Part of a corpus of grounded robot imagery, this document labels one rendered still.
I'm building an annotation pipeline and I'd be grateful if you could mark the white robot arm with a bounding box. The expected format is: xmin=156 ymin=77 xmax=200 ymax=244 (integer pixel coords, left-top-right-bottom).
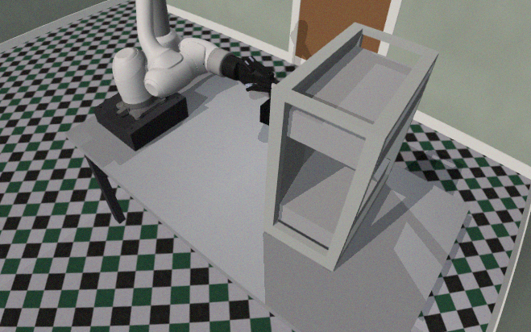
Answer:
xmin=112 ymin=0 xmax=234 ymax=120

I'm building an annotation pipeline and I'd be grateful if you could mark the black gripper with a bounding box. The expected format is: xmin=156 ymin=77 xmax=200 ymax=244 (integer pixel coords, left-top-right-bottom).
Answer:
xmin=222 ymin=55 xmax=279 ymax=93

